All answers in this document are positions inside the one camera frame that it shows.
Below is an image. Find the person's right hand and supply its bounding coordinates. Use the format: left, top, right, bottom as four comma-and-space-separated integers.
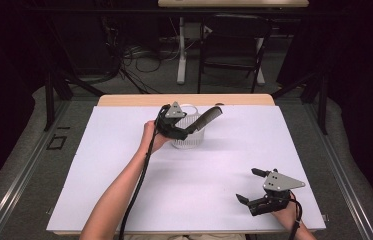
271, 199, 304, 232

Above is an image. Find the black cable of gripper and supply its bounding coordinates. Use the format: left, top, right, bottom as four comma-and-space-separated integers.
118, 128, 159, 240
286, 191, 304, 240

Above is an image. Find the white slatted plastic basket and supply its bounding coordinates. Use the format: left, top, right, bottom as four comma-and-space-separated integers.
170, 103, 206, 150

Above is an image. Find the black metal stand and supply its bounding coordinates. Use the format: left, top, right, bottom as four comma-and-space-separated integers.
43, 64, 106, 133
271, 64, 329, 136

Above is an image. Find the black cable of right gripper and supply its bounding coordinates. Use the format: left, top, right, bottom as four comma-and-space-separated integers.
286, 191, 304, 240

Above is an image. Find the black comb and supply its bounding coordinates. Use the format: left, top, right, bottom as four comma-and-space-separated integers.
185, 105, 224, 135

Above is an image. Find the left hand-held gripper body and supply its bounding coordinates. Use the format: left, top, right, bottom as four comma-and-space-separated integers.
154, 101, 190, 141

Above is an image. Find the person's left hand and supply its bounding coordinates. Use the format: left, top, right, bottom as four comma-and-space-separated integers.
139, 119, 172, 155

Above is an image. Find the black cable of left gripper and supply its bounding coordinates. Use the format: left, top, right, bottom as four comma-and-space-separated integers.
118, 128, 159, 240

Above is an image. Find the bundle of floor cables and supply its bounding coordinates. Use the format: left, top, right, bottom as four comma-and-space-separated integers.
105, 18, 183, 95

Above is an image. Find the white-legged desk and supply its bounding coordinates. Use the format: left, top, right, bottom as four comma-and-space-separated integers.
157, 0, 310, 86

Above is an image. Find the black folding chair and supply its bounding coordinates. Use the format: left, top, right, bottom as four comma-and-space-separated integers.
196, 13, 274, 95

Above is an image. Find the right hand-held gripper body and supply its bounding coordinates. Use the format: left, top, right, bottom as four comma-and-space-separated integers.
247, 168, 307, 217

